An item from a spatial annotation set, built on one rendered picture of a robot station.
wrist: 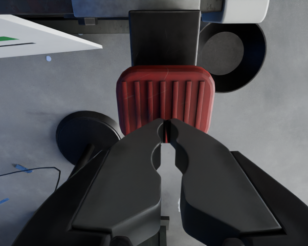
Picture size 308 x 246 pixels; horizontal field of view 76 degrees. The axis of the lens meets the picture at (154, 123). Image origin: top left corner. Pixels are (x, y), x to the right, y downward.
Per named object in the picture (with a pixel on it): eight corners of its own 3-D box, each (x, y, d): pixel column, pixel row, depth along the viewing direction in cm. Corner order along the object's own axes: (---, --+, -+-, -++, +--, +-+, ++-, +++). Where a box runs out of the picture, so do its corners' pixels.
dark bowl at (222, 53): (267, 14, 77) (276, 13, 71) (250, 88, 91) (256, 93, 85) (189, 14, 78) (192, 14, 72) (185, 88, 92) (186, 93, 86)
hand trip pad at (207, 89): (199, 51, 19) (220, 69, 13) (193, 107, 22) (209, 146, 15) (127, 51, 20) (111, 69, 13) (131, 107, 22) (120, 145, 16)
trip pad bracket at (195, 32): (180, 12, 32) (205, 5, 15) (177, 71, 37) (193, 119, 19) (143, 12, 32) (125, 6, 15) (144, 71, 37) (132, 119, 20)
